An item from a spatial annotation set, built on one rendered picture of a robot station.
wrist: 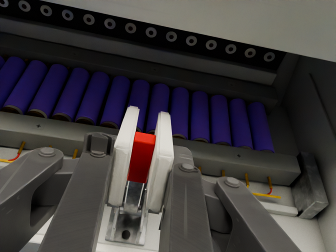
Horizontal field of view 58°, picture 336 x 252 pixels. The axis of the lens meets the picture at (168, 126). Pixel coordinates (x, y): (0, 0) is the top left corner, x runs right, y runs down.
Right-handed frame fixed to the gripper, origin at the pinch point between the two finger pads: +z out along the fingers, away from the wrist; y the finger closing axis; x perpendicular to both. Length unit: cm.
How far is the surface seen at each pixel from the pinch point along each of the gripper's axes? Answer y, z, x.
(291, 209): 13.1, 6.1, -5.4
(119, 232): -0.5, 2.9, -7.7
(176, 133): 2.8, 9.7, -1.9
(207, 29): 2.1, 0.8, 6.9
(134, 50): -2.4, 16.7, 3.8
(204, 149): 5.2, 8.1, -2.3
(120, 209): -0.7, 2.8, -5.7
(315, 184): 14.3, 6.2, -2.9
